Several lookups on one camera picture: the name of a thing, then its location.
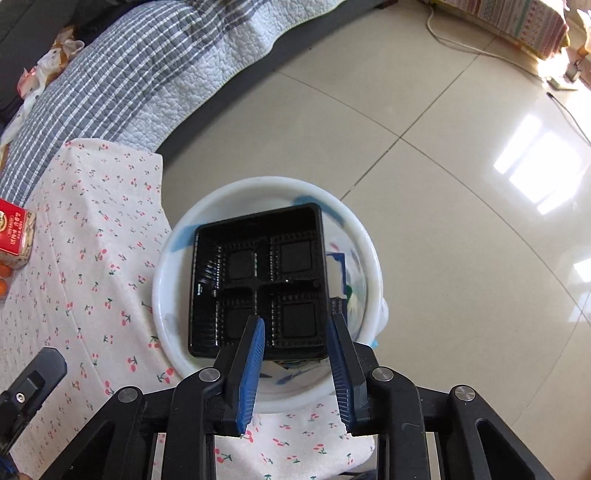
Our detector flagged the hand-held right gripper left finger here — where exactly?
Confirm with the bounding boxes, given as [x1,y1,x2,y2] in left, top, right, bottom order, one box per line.
[39,315,267,480]

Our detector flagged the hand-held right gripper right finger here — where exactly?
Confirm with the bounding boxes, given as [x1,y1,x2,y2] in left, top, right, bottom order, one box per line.
[327,313,555,480]

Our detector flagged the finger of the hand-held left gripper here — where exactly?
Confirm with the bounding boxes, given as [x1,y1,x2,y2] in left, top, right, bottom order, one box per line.
[0,348,68,455]

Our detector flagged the black plastic tray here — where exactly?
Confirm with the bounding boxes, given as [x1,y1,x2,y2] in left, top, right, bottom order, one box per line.
[188,202,329,361]

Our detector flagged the white plastic bin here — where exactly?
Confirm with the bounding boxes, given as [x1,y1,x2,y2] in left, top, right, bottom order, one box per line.
[151,175,391,415]

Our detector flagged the red label nut jar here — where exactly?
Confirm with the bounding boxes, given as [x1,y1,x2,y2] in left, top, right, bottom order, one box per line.
[0,198,38,271]

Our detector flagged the white dotted cloth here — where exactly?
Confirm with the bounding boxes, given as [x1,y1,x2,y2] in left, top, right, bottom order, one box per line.
[0,28,86,148]

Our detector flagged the grey striped quilt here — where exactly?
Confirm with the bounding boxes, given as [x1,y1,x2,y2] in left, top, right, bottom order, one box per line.
[0,0,347,208]

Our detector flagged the dark grey sofa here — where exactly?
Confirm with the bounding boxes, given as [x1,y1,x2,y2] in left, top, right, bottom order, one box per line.
[0,0,402,167]

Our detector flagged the colourful striped cloth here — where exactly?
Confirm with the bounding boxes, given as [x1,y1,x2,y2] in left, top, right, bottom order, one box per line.
[434,0,571,61]

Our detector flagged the white power cable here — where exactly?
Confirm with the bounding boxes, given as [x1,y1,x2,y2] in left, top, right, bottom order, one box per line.
[425,2,555,81]

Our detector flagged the black cable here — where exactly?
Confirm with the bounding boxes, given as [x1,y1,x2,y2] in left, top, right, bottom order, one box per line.
[547,92,591,144]

